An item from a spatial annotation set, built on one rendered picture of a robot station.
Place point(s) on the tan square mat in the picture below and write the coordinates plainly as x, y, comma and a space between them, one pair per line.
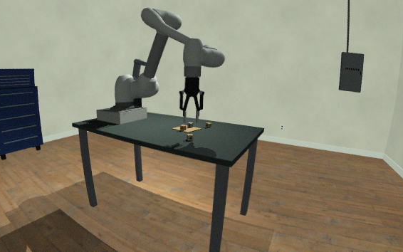
189, 129

